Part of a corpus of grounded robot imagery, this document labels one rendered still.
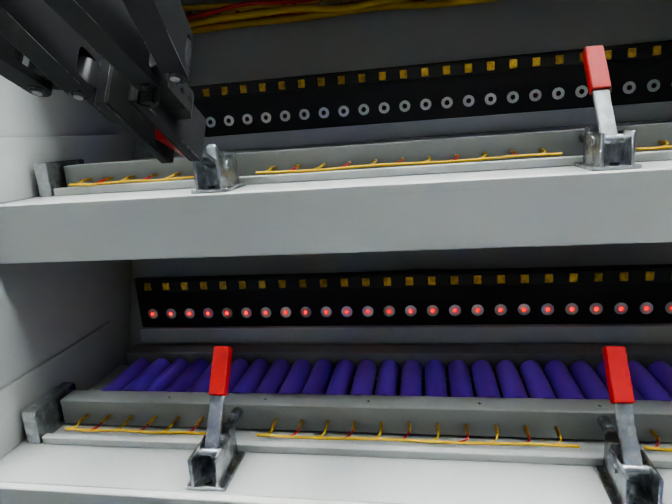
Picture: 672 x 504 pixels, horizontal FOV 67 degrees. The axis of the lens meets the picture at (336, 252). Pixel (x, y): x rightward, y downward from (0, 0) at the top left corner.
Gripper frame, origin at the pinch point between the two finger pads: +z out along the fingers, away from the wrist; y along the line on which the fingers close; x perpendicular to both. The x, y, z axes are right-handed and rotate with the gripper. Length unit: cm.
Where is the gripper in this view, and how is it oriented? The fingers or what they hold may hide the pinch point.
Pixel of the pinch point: (156, 112)
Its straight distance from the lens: 31.7
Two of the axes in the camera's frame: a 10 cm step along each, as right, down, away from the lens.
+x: 0.2, -9.6, 2.7
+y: 9.8, -0.3, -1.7
